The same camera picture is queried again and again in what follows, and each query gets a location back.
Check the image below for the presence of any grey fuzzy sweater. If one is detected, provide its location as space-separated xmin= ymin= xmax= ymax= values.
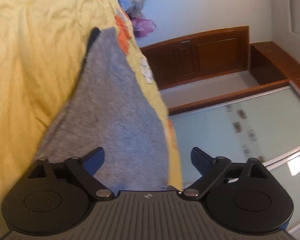
xmin=36 ymin=28 xmax=168 ymax=192

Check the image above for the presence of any frosted glass sliding wardrobe door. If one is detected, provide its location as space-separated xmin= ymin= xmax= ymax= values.
xmin=172 ymin=86 xmax=300 ymax=239

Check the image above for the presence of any brown wooden door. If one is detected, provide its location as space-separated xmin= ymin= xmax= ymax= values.
xmin=141 ymin=26 xmax=249 ymax=90

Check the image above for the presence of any yellow carrot print quilt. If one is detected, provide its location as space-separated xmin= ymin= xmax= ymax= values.
xmin=0 ymin=0 xmax=184 ymax=240

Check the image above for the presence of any purple plastic bag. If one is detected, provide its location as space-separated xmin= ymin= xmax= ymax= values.
xmin=131 ymin=18 xmax=157 ymax=38

